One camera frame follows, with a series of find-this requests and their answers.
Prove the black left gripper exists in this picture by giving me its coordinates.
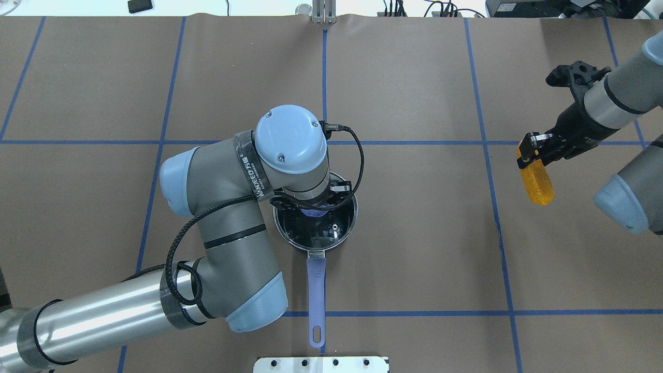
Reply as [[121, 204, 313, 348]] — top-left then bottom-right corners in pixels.
[[277, 194, 338, 212]]

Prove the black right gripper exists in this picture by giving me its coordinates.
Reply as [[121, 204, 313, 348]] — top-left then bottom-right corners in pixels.
[[516, 103, 607, 169]]

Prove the glass lid purple knob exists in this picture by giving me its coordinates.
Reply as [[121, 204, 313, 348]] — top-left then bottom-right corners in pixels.
[[273, 174, 358, 251]]

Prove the yellow corn cob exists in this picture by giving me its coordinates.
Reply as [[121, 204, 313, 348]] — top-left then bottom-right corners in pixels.
[[516, 141, 555, 206]]

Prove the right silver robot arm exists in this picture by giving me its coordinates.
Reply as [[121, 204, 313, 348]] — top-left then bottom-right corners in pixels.
[[516, 32, 662, 236]]

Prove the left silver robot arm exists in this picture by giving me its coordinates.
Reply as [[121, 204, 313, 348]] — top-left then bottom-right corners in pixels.
[[2, 105, 351, 372]]

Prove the small black puck device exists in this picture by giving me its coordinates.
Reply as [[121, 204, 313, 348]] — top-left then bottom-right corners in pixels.
[[126, 0, 153, 14]]

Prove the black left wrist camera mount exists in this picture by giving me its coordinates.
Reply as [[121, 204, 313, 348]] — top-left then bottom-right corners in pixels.
[[329, 180, 353, 198]]

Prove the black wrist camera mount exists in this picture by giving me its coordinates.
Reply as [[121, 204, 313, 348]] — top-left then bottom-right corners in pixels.
[[329, 180, 353, 198], [545, 61, 612, 103]]

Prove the dark blue saucepan purple handle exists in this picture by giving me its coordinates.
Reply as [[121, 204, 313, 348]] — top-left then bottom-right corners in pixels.
[[272, 173, 358, 349]]

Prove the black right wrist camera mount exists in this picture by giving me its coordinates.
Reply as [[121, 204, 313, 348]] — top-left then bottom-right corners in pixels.
[[545, 61, 612, 103]]

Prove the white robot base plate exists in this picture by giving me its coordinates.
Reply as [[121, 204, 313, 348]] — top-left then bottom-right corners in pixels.
[[253, 356, 391, 372]]

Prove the aluminium frame post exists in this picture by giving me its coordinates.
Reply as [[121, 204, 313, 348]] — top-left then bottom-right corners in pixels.
[[311, 0, 338, 24]]

